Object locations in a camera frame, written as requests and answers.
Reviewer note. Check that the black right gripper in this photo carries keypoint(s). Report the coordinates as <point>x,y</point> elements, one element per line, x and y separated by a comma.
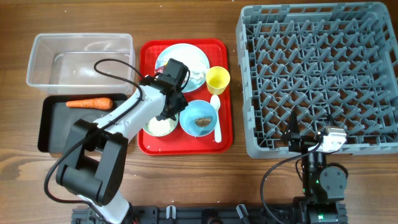
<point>302,142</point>

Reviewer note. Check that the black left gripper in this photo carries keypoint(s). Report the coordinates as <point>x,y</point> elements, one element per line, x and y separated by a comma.
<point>182,105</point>

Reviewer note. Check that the white rice pile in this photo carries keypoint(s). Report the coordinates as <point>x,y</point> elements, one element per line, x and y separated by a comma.
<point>160,126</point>

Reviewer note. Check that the green bowl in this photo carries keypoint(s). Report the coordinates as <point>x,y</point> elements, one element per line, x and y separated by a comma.
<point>160,127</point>

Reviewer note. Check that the brown food scrap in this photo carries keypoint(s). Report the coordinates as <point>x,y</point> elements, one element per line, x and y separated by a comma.
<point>203,122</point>

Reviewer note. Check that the orange carrot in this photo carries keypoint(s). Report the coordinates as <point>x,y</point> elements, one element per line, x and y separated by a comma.
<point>93,103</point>

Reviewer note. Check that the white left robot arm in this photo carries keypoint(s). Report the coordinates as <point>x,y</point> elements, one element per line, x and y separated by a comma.
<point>93,159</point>

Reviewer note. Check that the grey dishwasher rack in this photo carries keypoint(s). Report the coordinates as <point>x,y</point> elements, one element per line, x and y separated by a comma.
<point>334,60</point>

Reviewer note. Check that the light blue bowl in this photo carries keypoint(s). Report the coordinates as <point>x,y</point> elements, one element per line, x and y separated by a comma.
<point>197,109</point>

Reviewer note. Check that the red snack wrapper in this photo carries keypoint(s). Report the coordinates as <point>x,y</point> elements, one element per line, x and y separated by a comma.
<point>159,70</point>

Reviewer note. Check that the crumpled white tissue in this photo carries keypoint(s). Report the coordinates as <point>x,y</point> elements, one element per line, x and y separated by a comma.
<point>197,64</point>

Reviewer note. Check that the red serving tray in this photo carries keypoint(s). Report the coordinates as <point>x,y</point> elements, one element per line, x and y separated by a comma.
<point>178,141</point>

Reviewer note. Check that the white plastic spoon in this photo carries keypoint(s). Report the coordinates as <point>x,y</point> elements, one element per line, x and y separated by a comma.
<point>216,104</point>

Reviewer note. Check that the light blue plate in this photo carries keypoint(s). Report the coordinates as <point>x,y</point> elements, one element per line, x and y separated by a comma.
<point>179,52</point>

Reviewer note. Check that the yellow plastic cup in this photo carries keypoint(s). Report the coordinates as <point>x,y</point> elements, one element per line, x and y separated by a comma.
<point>217,79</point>

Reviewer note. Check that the black plastic tray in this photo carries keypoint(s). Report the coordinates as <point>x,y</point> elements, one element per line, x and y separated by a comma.
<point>57,118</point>

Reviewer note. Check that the clear plastic bin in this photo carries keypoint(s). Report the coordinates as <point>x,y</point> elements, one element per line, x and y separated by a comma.
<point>63,63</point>

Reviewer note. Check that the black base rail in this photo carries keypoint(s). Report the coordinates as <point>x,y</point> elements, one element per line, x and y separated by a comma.
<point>217,214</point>

